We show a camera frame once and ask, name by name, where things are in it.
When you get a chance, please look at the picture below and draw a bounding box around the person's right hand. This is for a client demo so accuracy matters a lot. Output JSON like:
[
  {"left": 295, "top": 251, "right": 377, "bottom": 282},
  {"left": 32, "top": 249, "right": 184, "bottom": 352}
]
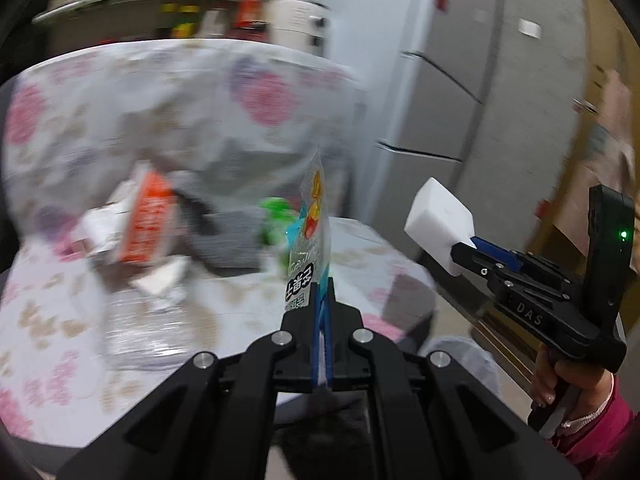
[{"left": 530, "top": 359, "right": 615, "bottom": 427}]

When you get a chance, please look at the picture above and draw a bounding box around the clear printed snack wrapper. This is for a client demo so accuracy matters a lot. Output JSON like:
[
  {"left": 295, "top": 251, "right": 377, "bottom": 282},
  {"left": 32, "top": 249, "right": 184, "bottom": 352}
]
[{"left": 282, "top": 145, "right": 335, "bottom": 314}]

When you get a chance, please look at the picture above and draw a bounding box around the white sponge block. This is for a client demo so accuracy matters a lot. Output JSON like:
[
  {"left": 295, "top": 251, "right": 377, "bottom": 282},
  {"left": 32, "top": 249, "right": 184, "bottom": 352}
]
[{"left": 404, "top": 176, "right": 475, "bottom": 277}]

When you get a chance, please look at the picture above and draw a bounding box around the silver grey scouring cloth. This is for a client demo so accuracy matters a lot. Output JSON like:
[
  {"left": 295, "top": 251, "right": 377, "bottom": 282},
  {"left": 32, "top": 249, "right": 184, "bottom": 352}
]
[{"left": 170, "top": 170, "right": 272, "bottom": 275}]

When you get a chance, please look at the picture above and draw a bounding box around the white paper piece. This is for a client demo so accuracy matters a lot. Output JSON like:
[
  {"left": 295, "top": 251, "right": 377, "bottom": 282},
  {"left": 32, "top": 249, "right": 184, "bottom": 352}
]
[{"left": 129, "top": 257, "right": 192, "bottom": 297}]

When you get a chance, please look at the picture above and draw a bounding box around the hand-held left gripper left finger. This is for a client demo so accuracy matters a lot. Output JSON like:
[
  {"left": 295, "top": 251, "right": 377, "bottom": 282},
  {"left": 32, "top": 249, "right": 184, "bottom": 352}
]
[{"left": 57, "top": 282, "right": 324, "bottom": 480}]

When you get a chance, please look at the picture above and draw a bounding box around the floral chair cover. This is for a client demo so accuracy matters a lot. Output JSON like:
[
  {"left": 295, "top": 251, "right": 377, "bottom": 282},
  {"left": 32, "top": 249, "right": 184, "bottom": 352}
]
[{"left": 0, "top": 40, "right": 437, "bottom": 450}]

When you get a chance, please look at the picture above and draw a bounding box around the orange and white carton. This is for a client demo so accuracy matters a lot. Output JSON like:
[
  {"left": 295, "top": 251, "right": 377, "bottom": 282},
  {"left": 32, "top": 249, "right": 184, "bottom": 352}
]
[{"left": 112, "top": 161, "right": 179, "bottom": 267}]

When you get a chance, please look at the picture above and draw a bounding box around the grey refrigerator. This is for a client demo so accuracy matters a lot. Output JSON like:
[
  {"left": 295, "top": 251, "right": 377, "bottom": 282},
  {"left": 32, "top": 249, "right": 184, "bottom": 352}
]
[{"left": 319, "top": 0, "right": 593, "bottom": 323}]

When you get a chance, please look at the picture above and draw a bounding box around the white kitchen appliance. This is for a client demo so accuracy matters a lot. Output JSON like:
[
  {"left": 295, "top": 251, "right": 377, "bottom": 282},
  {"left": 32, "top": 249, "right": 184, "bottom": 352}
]
[{"left": 266, "top": 0, "right": 332, "bottom": 57}]

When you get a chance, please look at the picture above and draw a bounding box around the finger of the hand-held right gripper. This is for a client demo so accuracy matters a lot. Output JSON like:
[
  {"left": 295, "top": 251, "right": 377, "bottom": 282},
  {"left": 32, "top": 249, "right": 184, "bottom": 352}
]
[
  {"left": 450, "top": 241, "right": 543, "bottom": 311},
  {"left": 471, "top": 236, "right": 571, "bottom": 286}
]

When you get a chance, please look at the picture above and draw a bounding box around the clear plastic food container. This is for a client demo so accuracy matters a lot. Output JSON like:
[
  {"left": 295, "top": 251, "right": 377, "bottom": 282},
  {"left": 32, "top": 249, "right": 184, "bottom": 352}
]
[{"left": 101, "top": 287, "right": 202, "bottom": 368}]

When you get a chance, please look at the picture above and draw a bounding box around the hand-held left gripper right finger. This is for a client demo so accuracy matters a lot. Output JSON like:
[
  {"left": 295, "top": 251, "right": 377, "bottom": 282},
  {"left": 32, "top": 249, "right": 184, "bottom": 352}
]
[{"left": 325, "top": 279, "right": 582, "bottom": 480}]

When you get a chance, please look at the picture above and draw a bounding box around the person's right forearm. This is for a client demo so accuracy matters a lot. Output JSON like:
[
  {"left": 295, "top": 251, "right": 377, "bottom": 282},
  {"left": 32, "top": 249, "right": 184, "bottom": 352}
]
[{"left": 547, "top": 374, "right": 640, "bottom": 472}]

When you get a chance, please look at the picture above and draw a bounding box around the green wrapper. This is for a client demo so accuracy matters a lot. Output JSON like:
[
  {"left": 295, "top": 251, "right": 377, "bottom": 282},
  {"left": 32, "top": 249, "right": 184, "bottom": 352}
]
[{"left": 259, "top": 197, "right": 302, "bottom": 247}]

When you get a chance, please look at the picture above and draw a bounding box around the crumpled white paper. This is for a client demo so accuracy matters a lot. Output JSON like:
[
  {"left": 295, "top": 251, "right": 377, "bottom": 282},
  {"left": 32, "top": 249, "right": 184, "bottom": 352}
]
[{"left": 74, "top": 180, "right": 133, "bottom": 263}]

